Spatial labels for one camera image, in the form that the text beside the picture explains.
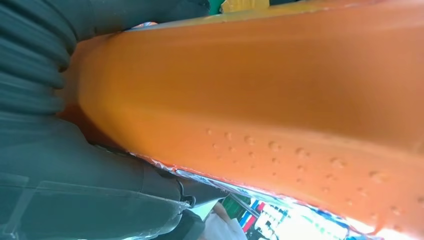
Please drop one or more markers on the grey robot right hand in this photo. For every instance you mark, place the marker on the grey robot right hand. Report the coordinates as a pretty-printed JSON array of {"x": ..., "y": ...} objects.
[{"x": 82, "y": 198}]

